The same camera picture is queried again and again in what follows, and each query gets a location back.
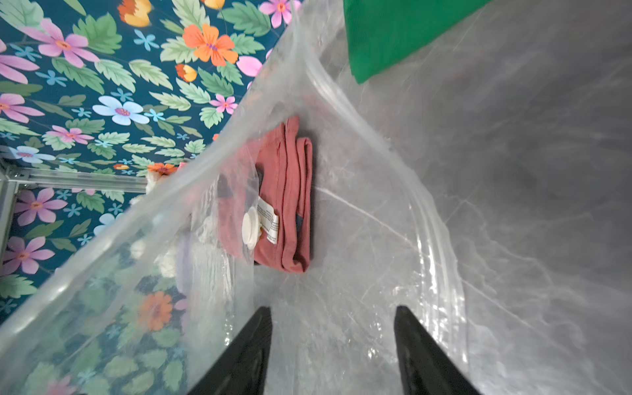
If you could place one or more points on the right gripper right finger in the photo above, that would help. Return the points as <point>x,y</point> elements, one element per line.
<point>425,369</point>

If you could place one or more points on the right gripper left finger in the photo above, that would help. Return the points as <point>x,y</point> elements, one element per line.
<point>242,367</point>

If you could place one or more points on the red tank top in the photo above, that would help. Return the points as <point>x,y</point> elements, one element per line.
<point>274,174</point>

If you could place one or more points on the clear plastic vacuum bag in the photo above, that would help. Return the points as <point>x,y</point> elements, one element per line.
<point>485,183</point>

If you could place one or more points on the green tank top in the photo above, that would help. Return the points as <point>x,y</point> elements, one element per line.
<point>381,33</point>

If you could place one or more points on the white bag valve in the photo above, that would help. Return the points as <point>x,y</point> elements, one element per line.
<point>251,228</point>

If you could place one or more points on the white teddy bear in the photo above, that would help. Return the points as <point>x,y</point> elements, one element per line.
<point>167,254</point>

